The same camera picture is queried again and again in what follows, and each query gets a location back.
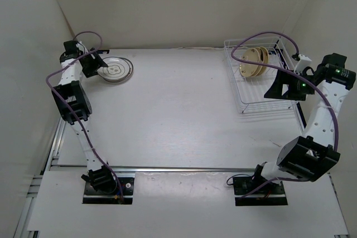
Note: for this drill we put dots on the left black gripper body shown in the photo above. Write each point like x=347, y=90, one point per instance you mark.
x=91, y=64

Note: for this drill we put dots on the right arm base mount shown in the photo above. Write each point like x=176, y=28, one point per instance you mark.
x=271, y=194

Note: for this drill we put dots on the cream plate with dark mark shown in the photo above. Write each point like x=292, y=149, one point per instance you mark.
x=252, y=55

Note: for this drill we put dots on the white green-rimmed plate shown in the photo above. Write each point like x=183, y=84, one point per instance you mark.
x=115, y=68

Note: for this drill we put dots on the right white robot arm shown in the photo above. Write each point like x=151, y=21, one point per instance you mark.
x=314, y=153

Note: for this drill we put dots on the black label sticker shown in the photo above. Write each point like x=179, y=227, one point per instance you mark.
x=103, y=51

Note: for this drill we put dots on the aluminium frame rail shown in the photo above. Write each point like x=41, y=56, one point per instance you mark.
x=122, y=169

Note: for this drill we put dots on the white front board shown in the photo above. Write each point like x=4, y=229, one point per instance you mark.
x=183, y=205

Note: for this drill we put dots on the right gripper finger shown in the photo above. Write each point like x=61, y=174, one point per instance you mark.
x=282, y=78
x=276, y=91

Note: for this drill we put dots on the white wire dish rack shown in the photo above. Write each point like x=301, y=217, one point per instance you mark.
x=249, y=91

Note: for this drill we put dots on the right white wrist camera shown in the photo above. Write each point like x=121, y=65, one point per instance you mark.
x=302, y=63

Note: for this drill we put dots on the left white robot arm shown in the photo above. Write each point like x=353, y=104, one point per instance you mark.
x=75, y=109

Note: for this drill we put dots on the cream plate with red seal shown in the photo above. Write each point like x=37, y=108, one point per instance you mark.
x=264, y=56

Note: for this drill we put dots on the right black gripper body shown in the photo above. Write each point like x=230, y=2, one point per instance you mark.
x=298, y=88

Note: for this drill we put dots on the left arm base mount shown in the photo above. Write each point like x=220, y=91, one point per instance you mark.
x=111, y=193

